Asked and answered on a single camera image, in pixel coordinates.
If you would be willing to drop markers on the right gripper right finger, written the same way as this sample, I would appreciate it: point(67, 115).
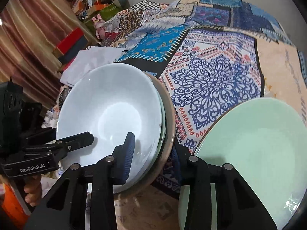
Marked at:
point(179, 158)

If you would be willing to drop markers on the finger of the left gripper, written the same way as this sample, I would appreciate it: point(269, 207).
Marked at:
point(75, 142)

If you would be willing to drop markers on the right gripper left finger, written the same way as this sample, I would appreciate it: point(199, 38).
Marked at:
point(123, 155)

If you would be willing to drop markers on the pink beige bowl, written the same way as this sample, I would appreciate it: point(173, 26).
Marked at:
point(166, 146)

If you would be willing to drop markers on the white bowl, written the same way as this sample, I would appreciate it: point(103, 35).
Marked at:
point(110, 102)

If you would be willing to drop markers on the large mint green plate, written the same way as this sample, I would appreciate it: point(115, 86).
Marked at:
point(249, 171)

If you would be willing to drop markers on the person's left hand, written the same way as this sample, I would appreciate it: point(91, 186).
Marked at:
point(33, 190)

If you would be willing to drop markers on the white paper sheet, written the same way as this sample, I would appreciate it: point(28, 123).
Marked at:
point(87, 60)

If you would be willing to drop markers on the red box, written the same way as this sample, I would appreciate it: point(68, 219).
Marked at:
point(67, 43)

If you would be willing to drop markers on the patchwork patterned bedspread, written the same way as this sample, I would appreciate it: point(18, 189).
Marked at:
point(211, 55)

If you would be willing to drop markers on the pink bunny toy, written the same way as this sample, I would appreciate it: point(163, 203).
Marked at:
point(99, 25)

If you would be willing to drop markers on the striped brown curtain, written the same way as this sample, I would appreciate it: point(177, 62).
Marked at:
point(30, 30)

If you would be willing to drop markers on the green cardboard box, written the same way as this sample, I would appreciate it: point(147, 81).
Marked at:
point(106, 14)

